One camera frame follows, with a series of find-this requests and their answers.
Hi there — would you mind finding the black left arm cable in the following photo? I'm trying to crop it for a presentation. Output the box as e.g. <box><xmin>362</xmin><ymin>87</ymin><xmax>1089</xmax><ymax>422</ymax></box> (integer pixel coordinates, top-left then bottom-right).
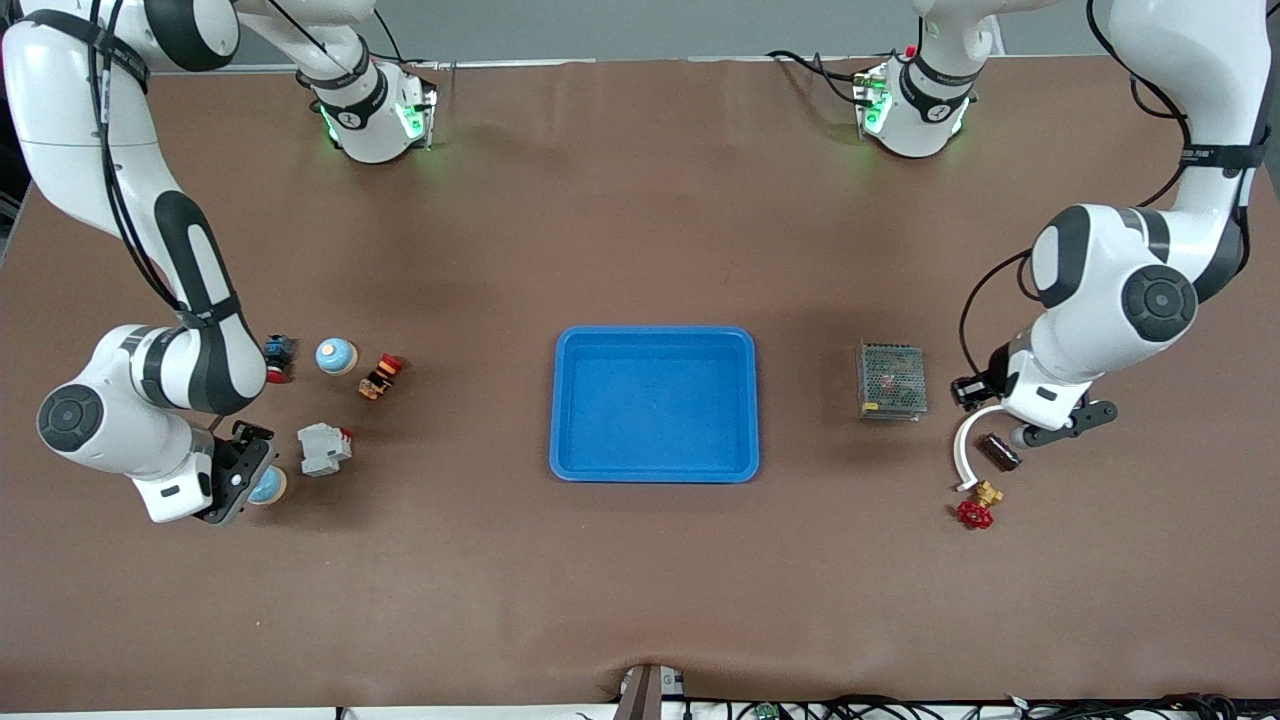
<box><xmin>958</xmin><ymin>0</ymin><xmax>1251</xmax><ymax>381</ymax></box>

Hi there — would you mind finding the orange and red switch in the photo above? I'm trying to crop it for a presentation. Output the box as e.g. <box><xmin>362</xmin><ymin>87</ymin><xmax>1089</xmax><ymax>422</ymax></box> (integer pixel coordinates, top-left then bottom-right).
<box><xmin>358</xmin><ymin>353</ymin><xmax>406</xmax><ymax>401</ymax></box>

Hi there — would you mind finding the white circuit breaker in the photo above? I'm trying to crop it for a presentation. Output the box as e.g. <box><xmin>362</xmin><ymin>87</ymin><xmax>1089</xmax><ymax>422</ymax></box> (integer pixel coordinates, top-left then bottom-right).
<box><xmin>297</xmin><ymin>422</ymin><xmax>354</xmax><ymax>478</ymax></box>

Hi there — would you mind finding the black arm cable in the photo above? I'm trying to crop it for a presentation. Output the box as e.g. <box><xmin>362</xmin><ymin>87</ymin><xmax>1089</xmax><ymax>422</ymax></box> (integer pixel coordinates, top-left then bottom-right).
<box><xmin>88</xmin><ymin>0</ymin><xmax>216</xmax><ymax>321</ymax></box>
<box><xmin>958</xmin><ymin>0</ymin><xmax>1251</xmax><ymax>381</ymax></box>

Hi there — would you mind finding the blue plastic tray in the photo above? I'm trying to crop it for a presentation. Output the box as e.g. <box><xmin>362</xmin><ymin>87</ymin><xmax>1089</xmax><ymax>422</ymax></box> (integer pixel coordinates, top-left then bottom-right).
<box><xmin>549</xmin><ymin>326</ymin><xmax>760</xmax><ymax>485</ymax></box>

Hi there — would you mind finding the white curved plastic clamp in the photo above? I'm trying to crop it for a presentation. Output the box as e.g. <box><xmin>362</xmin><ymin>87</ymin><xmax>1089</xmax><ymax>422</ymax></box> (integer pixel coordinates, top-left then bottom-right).
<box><xmin>952</xmin><ymin>405</ymin><xmax>1006</xmax><ymax>492</ymax></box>

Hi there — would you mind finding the metal table edge bracket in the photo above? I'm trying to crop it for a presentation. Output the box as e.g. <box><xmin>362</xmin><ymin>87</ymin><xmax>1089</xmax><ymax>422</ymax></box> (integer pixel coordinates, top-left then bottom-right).
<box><xmin>613</xmin><ymin>663</ymin><xmax>687</xmax><ymax>720</ymax></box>

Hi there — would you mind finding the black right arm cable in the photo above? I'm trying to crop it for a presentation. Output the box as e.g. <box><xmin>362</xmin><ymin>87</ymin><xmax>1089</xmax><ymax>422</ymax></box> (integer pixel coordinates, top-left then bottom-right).
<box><xmin>88</xmin><ymin>0</ymin><xmax>216</xmax><ymax>321</ymax></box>

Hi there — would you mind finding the metal mesh power supply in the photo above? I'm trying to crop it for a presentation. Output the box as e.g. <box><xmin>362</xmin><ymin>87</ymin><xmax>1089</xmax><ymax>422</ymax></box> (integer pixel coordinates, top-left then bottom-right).
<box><xmin>858</xmin><ymin>343</ymin><xmax>928</xmax><ymax>421</ymax></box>

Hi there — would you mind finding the brass valve with red handle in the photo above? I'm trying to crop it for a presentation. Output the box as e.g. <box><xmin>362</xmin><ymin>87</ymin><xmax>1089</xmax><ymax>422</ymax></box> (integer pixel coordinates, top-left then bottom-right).
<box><xmin>957</xmin><ymin>481</ymin><xmax>1004</xmax><ymax>530</ymax></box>

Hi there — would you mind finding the black base cable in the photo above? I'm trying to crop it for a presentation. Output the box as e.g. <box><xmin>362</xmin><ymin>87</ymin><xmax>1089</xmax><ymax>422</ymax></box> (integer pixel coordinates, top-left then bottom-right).
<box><xmin>767</xmin><ymin>48</ymin><xmax>871</xmax><ymax>106</ymax></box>

